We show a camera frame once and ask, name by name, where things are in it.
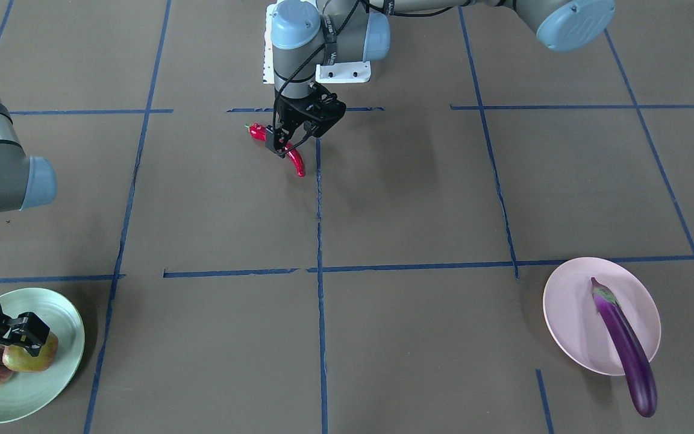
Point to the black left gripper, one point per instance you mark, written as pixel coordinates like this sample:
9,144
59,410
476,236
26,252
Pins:
290,114

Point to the red yellow pomegranate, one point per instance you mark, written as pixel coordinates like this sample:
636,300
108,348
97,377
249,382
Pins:
17,359

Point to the red chili pepper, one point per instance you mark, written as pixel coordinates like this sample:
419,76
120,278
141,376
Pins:
259,132

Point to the purple eggplant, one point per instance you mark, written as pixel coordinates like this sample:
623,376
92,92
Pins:
636,366

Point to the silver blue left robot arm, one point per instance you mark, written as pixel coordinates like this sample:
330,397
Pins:
307,39

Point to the green plastic plate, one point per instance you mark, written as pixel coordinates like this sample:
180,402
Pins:
28,383

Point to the pink plastic plate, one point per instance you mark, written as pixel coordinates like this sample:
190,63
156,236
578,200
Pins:
575,323

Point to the white camera stand base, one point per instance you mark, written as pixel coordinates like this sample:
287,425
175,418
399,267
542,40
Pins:
352,72

